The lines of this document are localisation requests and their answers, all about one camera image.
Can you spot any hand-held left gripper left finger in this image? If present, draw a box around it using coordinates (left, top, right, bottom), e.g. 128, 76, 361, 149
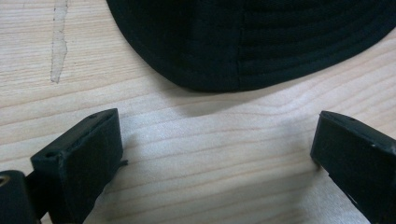
30, 107, 129, 224

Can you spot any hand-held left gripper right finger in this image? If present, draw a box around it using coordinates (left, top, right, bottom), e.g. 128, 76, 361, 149
309, 110, 396, 224

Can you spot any black bucket hat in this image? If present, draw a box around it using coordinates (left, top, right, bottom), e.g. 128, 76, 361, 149
106, 0, 396, 93

